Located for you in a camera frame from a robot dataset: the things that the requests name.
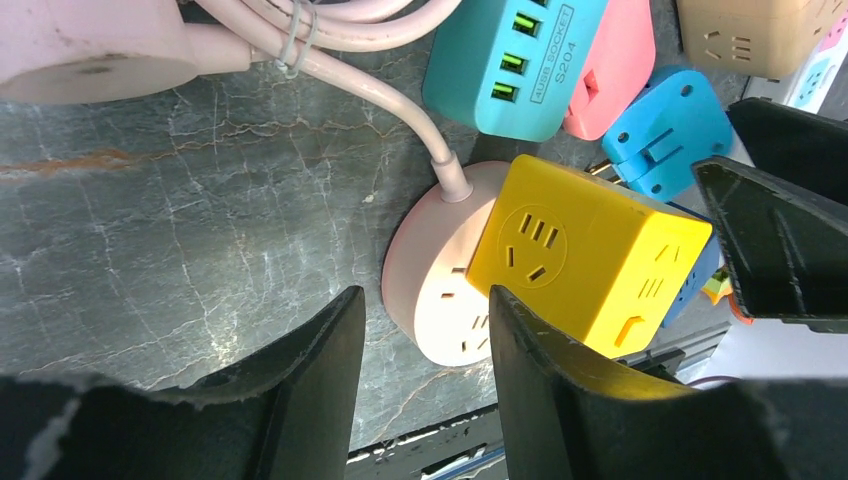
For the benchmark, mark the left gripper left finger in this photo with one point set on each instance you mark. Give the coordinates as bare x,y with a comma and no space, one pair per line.
283,412

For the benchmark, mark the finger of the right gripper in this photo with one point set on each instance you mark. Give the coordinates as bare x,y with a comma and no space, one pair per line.
794,145
784,240

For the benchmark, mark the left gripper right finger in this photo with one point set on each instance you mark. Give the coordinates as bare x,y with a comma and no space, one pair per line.
620,423

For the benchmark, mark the white power strip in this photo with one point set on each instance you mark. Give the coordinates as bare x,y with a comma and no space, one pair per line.
807,87

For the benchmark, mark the light blue plug adapter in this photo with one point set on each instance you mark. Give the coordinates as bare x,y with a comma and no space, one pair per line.
676,121

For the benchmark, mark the beige dragon cube plug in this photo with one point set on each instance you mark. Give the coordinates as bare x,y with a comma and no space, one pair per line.
761,38

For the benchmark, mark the pink shape sorter toy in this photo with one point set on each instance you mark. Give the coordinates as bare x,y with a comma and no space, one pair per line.
424,287

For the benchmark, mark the yellow cube plug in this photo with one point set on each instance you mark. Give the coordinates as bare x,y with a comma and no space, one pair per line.
596,260

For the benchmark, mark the pink rounded plug adapter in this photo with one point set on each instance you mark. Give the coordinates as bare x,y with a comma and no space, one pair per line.
619,64

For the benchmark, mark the teal usb power strip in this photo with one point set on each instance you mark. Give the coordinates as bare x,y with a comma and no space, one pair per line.
509,68

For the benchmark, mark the blue cube plug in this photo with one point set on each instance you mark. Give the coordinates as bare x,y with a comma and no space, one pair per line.
703,269

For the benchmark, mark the yellow orange toy bricks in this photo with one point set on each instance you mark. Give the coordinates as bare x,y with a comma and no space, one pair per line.
718,287

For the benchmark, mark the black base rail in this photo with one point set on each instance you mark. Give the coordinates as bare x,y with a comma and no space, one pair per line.
475,445

